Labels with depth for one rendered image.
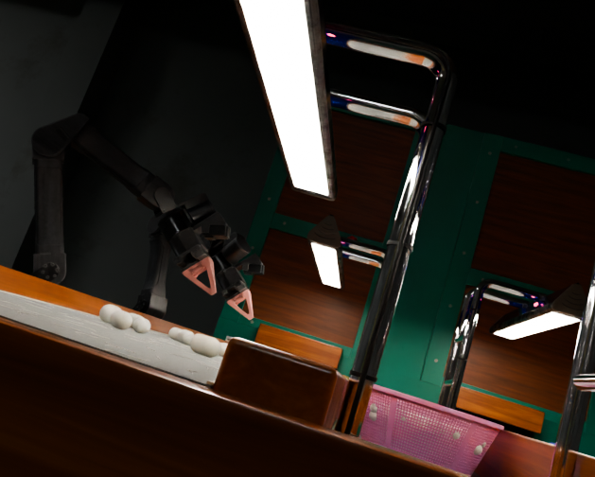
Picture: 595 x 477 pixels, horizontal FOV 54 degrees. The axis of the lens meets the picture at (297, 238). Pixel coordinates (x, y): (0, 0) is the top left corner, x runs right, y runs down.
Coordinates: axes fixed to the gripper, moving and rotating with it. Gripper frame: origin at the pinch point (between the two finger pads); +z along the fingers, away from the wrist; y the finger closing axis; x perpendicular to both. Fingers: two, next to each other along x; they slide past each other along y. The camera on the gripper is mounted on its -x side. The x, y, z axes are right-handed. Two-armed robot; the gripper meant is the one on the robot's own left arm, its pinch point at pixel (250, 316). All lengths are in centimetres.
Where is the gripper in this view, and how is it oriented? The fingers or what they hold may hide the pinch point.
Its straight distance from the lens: 163.9
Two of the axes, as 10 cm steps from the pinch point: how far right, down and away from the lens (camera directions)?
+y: 1.1, 2.3, 9.7
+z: 5.2, 8.2, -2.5
